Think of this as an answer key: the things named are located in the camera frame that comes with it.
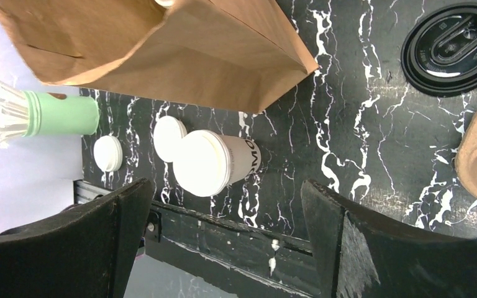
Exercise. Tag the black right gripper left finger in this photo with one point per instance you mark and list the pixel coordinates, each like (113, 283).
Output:
(85, 251)

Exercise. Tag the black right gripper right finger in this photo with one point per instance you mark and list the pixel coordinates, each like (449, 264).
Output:
(362, 253)

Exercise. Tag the brown paper bag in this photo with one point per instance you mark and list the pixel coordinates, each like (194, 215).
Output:
(234, 55)

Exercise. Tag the white lid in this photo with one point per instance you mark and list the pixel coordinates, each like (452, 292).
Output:
(201, 164)
(167, 133)
(107, 152)

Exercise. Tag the black coffee cup lid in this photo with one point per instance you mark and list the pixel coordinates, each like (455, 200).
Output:
(439, 55)

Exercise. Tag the green cup of stirrers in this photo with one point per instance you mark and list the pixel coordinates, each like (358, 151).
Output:
(28, 114)

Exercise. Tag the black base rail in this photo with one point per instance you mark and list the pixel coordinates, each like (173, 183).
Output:
(248, 261)

